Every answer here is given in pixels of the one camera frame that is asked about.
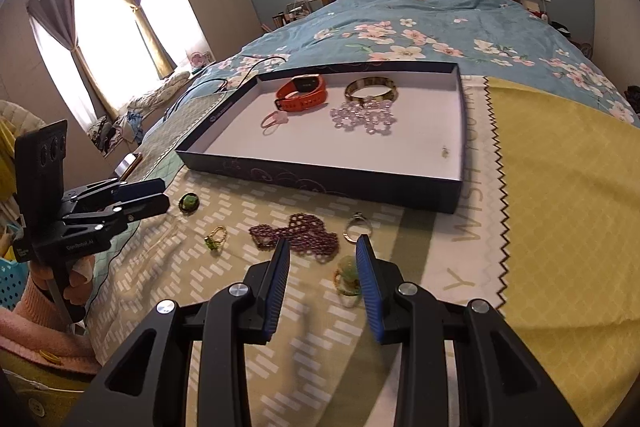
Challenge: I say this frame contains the green bead hair tie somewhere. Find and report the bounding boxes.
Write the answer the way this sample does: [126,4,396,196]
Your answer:
[178,192,202,215]

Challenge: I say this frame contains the green gem gold ring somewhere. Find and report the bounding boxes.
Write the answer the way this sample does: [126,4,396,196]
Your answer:
[203,224,229,253]

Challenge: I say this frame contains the maroon beaded bracelet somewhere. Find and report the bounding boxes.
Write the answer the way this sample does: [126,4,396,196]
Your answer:
[248,212,342,264]

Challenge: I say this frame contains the green jade pendant hair tie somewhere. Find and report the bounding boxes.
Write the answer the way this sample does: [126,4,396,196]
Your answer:
[332,255,364,297]

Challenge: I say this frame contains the orange smart watch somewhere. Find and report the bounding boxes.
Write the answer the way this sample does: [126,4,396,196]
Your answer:
[274,74,328,113]

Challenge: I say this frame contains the silver ring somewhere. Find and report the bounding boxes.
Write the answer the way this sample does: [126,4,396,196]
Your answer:
[342,211,374,244]

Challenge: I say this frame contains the clear pink bead bracelet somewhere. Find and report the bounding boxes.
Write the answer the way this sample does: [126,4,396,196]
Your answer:
[328,98,398,137]

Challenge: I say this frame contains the tortoiseshell bangle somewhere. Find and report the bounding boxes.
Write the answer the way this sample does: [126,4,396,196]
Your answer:
[344,76,398,105]

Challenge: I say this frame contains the left pink sleeve forearm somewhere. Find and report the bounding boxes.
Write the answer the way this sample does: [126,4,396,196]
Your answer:
[1,279,101,375]

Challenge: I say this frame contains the left hand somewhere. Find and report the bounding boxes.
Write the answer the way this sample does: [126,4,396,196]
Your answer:
[29,256,96,305]

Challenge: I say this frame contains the clothes on window seat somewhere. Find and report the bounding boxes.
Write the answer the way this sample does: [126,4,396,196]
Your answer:
[87,70,192,156]

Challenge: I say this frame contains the pink small fan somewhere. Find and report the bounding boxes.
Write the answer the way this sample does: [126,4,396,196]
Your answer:
[188,51,215,70]

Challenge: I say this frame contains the patterned patchwork cloth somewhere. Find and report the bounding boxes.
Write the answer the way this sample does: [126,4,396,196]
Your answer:
[84,74,640,427]

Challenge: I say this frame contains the left purple yellow curtain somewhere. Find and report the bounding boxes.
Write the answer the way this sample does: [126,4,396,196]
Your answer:
[26,0,117,131]

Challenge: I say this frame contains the cluttered left nightstand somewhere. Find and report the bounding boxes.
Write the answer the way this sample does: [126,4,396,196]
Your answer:
[262,0,320,32]

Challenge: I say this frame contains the dark blue shallow box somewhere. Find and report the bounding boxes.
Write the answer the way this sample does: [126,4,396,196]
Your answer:
[177,61,466,213]

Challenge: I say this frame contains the blue floral duvet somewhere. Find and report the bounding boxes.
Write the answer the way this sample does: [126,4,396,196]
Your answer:
[183,0,639,126]

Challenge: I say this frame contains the right nightstand items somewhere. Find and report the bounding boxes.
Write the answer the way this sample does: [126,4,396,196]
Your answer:
[519,0,594,58]

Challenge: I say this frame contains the black cable with charger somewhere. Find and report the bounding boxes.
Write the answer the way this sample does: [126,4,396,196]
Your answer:
[162,54,292,122]

